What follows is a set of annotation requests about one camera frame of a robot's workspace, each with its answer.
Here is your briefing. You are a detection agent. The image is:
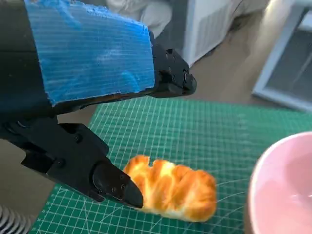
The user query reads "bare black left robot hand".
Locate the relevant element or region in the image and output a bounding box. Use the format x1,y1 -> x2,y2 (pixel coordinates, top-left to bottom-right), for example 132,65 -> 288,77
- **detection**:
0,0 -> 197,210

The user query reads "long toy bread loaf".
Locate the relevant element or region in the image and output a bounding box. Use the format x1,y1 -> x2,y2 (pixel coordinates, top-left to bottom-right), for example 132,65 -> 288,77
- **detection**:
123,155 -> 218,223

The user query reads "pink bowl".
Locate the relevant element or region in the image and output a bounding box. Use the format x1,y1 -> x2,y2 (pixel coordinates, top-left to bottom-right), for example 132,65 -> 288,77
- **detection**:
245,131 -> 312,234

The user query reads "small white mesh cabinet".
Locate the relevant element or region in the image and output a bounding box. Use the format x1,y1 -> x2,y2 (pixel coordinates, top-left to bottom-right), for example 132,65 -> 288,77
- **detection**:
182,0 -> 242,66

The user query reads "green cutting mat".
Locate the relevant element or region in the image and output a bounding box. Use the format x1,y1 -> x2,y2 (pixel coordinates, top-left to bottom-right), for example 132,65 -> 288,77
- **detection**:
30,97 -> 312,234

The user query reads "person in striped clothing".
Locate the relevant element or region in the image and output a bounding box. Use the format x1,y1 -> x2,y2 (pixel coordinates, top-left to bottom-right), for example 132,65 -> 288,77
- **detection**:
0,203 -> 32,234

